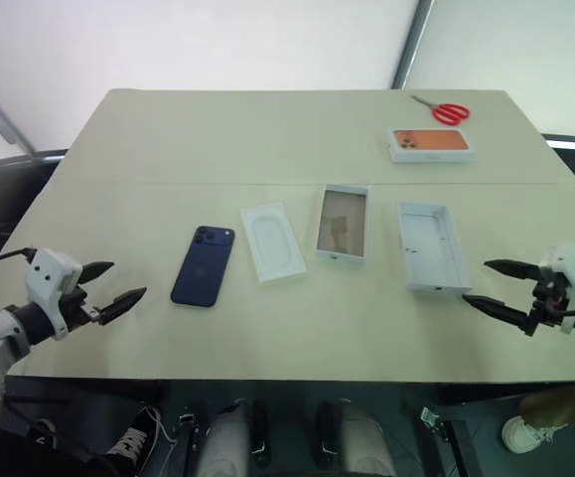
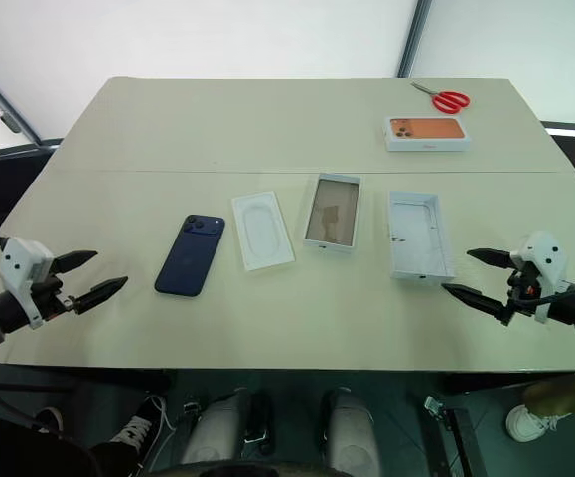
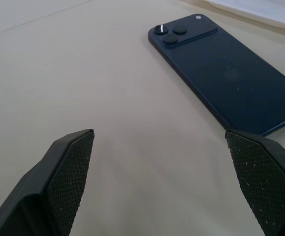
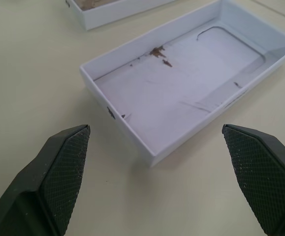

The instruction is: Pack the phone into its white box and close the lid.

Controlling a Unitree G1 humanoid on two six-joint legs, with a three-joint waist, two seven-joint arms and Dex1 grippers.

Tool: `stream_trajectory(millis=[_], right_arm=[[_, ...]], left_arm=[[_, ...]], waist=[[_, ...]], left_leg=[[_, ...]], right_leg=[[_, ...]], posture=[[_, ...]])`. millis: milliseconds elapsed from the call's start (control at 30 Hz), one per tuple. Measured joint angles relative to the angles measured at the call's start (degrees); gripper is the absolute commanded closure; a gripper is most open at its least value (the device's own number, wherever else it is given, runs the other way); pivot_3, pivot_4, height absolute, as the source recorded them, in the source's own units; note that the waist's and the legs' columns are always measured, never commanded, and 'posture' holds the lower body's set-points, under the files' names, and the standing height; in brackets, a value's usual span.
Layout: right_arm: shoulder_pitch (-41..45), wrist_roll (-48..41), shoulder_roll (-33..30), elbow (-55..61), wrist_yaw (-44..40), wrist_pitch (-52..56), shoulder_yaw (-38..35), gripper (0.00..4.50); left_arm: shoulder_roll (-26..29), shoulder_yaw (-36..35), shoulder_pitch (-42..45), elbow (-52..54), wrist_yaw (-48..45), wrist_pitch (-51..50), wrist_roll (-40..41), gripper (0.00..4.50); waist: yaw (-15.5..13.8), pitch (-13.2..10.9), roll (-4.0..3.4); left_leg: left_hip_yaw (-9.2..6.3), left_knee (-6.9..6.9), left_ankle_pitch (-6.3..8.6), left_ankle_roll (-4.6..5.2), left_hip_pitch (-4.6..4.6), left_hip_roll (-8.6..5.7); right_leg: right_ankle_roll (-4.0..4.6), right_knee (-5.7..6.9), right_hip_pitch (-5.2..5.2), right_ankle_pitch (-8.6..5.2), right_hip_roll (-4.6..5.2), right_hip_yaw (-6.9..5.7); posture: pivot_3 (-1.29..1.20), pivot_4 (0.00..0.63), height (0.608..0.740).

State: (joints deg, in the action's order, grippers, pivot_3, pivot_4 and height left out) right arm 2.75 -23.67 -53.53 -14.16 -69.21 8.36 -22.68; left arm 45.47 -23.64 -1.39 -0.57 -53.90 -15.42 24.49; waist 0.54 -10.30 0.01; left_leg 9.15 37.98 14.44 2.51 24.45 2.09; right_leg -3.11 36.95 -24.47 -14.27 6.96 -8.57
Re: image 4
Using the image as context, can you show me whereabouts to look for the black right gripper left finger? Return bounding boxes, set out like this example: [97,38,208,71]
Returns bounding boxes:
[0,124,92,236]

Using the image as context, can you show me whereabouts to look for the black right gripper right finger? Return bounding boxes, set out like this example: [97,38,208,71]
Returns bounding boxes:
[222,123,285,236]

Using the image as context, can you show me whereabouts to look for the white open phone box base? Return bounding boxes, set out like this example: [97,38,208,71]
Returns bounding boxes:
[79,0,285,168]

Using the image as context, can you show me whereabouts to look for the white box lid phone print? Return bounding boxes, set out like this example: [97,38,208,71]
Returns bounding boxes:
[64,0,176,31]

